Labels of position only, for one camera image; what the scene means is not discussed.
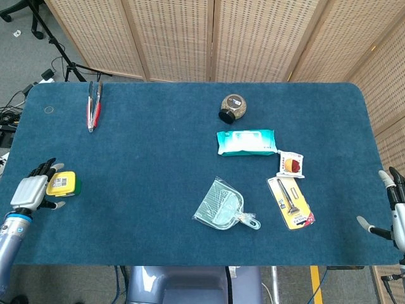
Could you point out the woven wooden folding screen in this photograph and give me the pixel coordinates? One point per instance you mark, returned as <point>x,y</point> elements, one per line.
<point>253,38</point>

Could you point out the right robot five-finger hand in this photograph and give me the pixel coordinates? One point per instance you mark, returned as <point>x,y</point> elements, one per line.
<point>399,221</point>

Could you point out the white snack packet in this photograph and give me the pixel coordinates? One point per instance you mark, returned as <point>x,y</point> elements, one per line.
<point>291,164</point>

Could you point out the white paper scrap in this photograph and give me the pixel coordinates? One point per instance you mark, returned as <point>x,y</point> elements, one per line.
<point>17,32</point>

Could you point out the glass spice jar black lid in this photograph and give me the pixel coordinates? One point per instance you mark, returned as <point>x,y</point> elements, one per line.
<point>234,106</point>

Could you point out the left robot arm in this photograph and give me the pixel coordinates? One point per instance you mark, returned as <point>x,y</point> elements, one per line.
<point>9,240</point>

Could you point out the black power adapter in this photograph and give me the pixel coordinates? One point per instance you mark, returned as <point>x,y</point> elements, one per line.
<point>48,75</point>

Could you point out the black office chair base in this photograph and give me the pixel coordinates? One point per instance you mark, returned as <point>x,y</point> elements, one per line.
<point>38,33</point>

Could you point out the black tripod stand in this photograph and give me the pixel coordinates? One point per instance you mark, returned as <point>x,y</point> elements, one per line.
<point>60,50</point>

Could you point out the razor on yellow card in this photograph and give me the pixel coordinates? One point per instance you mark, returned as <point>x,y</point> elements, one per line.
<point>291,202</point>

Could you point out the teal white wet wipes pack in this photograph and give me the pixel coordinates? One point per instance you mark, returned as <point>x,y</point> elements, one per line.
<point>246,142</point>

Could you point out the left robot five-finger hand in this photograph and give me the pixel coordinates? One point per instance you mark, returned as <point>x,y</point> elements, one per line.
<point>30,190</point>

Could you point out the metal table leg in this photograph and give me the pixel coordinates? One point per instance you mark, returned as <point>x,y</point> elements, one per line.
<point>276,285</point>

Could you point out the yellow and green plastic container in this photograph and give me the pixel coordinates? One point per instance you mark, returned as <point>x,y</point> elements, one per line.
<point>63,183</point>

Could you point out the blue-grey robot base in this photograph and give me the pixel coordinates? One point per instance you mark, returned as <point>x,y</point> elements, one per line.
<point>190,285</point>

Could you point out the black shoe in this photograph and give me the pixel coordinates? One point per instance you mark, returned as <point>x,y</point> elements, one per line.
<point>19,300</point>

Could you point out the clear dustpan in plastic bag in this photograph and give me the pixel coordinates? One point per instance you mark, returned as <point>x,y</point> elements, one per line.
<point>221,206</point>

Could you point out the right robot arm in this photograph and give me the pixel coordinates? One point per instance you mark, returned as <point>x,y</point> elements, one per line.
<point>402,264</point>

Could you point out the blue carpet table mat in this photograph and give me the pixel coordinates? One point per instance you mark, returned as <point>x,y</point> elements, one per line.
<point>158,206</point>

